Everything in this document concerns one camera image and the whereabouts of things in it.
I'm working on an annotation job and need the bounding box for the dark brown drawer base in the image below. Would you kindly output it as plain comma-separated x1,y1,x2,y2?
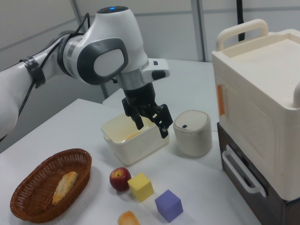
217,123,300,225

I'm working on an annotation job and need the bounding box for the purple cube block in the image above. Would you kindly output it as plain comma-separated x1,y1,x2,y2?
154,189,184,223

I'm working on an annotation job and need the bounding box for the brown wicker basket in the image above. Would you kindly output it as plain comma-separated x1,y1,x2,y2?
9,148,92,223

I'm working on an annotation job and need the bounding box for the round orange bread roll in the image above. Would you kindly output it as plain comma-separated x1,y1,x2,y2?
117,210,141,225

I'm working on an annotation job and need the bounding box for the cream plastic open box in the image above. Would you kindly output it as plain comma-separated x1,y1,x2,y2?
100,114,171,167

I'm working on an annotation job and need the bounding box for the black pole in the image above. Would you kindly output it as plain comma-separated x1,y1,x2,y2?
235,0,246,43

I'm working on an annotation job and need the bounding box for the cream plastic cabinet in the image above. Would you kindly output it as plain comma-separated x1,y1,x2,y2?
212,19,300,201

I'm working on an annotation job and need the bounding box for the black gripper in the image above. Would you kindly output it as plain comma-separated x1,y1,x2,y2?
121,83,171,139

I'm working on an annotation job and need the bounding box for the yellow cube block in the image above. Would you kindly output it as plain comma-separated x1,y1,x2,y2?
127,172,155,203

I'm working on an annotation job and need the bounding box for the white drawer handle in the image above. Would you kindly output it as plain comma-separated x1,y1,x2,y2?
222,150,267,200

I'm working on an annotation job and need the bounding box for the red apple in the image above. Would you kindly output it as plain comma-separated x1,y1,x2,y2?
109,167,132,192

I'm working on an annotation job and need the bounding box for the small cream lidded bin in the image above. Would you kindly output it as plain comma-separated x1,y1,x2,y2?
172,110,213,158

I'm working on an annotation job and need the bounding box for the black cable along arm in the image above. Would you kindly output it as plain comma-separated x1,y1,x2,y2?
18,13,92,118

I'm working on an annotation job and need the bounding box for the long toasted bread loaf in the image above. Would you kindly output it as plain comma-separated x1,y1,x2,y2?
52,171,79,205

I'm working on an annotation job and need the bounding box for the orange cabinet door handle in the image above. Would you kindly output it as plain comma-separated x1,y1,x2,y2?
217,85,225,115

